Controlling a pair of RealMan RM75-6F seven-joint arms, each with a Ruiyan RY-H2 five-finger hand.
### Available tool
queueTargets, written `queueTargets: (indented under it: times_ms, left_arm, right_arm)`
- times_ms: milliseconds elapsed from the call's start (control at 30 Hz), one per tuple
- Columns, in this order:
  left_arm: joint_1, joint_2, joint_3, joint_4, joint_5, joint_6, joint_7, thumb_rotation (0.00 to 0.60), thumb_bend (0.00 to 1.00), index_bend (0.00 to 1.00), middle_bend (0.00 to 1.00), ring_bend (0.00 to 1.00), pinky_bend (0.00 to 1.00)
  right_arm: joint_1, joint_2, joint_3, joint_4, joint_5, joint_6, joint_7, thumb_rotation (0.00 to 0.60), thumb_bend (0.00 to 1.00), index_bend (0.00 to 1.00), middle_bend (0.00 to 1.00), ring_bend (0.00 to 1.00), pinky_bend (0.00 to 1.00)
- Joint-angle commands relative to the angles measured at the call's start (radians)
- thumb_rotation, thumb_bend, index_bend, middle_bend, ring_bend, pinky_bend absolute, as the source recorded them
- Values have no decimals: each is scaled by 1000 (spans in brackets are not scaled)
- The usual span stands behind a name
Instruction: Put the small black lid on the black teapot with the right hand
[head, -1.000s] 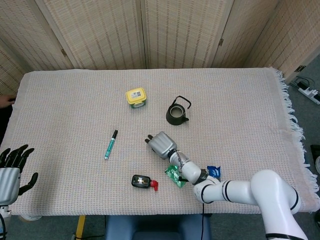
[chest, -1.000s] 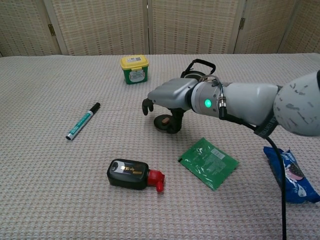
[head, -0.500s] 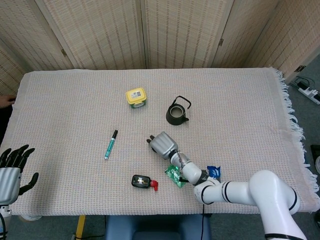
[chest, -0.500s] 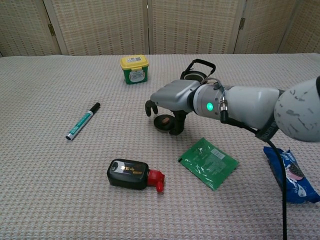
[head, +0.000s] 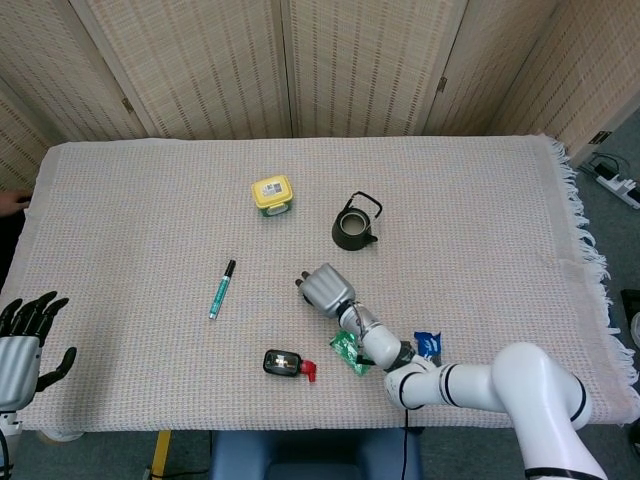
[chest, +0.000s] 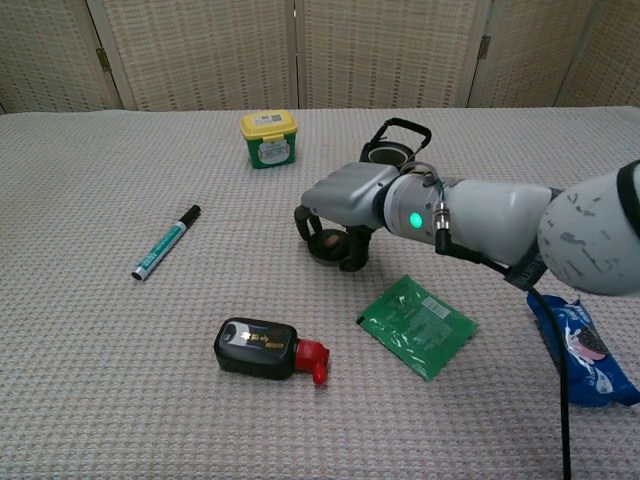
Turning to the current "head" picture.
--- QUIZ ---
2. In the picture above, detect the black power cable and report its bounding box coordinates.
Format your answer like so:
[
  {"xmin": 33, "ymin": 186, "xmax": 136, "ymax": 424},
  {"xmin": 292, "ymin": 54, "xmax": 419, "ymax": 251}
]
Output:
[{"xmin": 578, "ymin": 152, "xmax": 632, "ymax": 177}]

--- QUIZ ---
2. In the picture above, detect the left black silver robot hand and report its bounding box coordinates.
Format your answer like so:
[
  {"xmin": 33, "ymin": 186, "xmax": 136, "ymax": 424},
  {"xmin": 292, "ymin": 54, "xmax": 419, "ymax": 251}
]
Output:
[{"xmin": 0, "ymin": 290, "xmax": 79, "ymax": 409}]

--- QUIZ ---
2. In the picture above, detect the thin black cable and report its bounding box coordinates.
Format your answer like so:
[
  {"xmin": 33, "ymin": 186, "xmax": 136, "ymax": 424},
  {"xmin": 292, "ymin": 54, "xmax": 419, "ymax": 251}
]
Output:
[{"xmin": 401, "ymin": 407, "xmax": 412, "ymax": 480}]

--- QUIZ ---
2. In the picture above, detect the white power strip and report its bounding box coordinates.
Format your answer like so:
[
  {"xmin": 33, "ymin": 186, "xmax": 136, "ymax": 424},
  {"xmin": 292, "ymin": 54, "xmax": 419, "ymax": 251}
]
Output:
[{"xmin": 594, "ymin": 165, "xmax": 640, "ymax": 210}]

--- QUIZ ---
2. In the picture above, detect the black and red tool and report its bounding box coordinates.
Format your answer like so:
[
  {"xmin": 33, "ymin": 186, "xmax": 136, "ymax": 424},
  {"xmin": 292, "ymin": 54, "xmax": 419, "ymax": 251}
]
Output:
[{"xmin": 262, "ymin": 349, "xmax": 319, "ymax": 384}]

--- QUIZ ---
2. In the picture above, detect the beige woven tablecloth with fringe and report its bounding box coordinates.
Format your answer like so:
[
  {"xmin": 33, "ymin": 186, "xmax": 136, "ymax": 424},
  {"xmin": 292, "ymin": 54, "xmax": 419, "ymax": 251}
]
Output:
[{"xmin": 0, "ymin": 132, "xmax": 632, "ymax": 434}]

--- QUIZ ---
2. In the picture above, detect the yellow lidded food container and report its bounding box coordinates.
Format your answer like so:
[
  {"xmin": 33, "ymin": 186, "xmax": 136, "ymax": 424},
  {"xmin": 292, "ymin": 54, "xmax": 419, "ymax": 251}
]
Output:
[{"xmin": 250, "ymin": 174, "xmax": 295, "ymax": 220}]

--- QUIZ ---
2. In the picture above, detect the black teapot with handle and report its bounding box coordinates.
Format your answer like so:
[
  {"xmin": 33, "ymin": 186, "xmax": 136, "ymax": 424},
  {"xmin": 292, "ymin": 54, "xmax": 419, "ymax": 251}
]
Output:
[{"xmin": 330, "ymin": 191, "xmax": 385, "ymax": 252}]

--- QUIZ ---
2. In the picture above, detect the bystander bare hand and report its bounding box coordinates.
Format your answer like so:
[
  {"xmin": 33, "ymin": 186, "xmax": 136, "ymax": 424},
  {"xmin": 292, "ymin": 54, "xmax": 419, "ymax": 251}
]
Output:
[{"xmin": 0, "ymin": 191, "xmax": 31, "ymax": 217}]

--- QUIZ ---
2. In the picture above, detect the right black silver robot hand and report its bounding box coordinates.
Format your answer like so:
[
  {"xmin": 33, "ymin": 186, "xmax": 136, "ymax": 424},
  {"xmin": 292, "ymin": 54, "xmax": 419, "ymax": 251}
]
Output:
[{"xmin": 294, "ymin": 263, "xmax": 358, "ymax": 320}]

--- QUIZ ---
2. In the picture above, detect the green marker pen black cap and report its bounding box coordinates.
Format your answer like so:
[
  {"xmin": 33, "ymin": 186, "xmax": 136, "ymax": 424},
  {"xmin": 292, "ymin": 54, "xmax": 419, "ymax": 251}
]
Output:
[{"xmin": 208, "ymin": 259, "xmax": 237, "ymax": 321}]

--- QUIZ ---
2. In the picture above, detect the yellow table leg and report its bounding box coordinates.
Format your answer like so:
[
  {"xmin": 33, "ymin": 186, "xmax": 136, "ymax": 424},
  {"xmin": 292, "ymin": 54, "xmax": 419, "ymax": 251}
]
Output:
[{"xmin": 149, "ymin": 429, "xmax": 173, "ymax": 477}]

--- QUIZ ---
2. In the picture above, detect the woven folding screen panel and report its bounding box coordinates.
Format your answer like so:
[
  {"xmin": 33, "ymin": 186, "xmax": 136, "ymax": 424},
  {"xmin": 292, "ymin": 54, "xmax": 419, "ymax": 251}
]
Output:
[
  {"xmin": 423, "ymin": 0, "xmax": 561, "ymax": 136},
  {"xmin": 487, "ymin": 0, "xmax": 640, "ymax": 157},
  {"xmin": 0, "ymin": 79, "xmax": 51, "ymax": 194},
  {"xmin": 0, "ymin": 0, "xmax": 151, "ymax": 146},
  {"xmin": 69, "ymin": 0, "xmax": 296, "ymax": 141},
  {"xmin": 279, "ymin": 0, "xmax": 471, "ymax": 139}
]

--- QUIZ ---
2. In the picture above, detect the white table foot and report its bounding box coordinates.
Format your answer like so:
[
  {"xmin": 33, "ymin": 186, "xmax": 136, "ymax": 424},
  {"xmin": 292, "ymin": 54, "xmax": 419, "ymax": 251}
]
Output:
[{"xmin": 36, "ymin": 429, "xmax": 84, "ymax": 444}]

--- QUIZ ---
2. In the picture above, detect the green foil packet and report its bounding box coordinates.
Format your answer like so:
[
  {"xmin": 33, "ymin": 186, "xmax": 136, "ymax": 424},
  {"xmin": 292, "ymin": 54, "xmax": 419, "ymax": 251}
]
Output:
[{"xmin": 328, "ymin": 328, "xmax": 374, "ymax": 377}]

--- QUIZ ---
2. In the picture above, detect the blue cookie packet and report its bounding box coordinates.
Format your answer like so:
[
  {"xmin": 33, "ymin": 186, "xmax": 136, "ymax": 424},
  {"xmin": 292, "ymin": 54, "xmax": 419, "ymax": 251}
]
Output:
[{"xmin": 413, "ymin": 330, "xmax": 444, "ymax": 370}]

